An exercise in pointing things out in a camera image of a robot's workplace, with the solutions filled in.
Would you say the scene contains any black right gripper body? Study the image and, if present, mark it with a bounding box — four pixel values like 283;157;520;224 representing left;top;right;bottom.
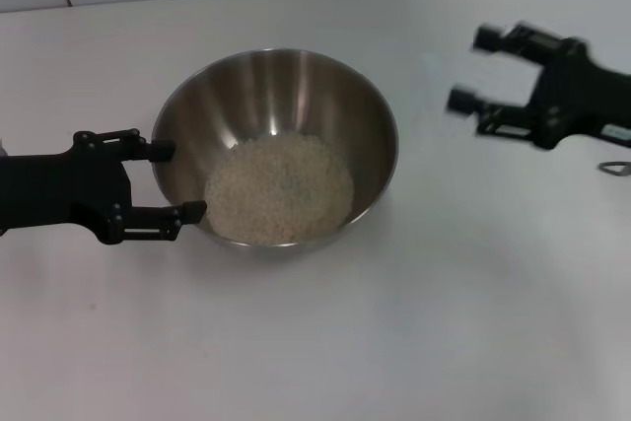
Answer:
524;35;631;152

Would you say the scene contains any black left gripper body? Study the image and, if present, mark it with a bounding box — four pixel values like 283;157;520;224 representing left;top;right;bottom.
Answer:
0;132;135;246

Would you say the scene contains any clear plastic cup of rice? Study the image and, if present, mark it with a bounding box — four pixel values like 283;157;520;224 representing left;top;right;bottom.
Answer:
203;134;355;246

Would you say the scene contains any stainless steel mixing bowl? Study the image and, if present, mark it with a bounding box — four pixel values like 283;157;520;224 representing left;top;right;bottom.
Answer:
150;47;399;259

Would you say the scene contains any right arm cable with plug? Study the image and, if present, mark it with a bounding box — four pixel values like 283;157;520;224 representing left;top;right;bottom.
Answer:
597;159;631;177

